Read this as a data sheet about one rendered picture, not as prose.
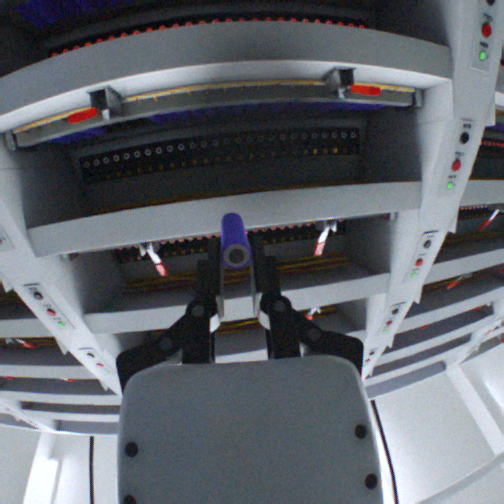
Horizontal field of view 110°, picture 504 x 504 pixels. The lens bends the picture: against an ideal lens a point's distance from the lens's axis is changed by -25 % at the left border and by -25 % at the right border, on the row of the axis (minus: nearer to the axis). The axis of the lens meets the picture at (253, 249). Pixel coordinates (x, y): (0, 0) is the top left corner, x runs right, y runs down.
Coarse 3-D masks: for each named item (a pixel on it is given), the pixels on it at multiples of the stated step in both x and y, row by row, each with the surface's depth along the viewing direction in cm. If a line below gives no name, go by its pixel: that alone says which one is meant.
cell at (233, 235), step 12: (228, 216) 18; (240, 216) 19; (228, 228) 16; (240, 228) 16; (228, 240) 14; (240, 240) 14; (228, 252) 14; (240, 252) 14; (228, 264) 14; (240, 264) 14
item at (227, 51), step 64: (64, 64) 18; (128, 64) 19; (192, 64) 20; (256, 64) 21; (320, 64) 21; (384, 64) 21; (448, 64) 22; (0, 128) 21; (192, 128) 38; (256, 128) 40; (384, 128) 38
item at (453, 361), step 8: (488, 272) 75; (496, 272) 72; (496, 304) 72; (480, 312) 80; (488, 312) 76; (496, 312) 72; (464, 336) 88; (472, 336) 84; (472, 344) 84; (448, 360) 98; (456, 360) 93; (448, 368) 98
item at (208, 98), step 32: (160, 96) 25; (192, 96) 25; (224, 96) 26; (256, 96) 26; (288, 96) 27; (320, 96) 27; (352, 96) 27; (384, 96) 27; (32, 128) 23; (64, 128) 24
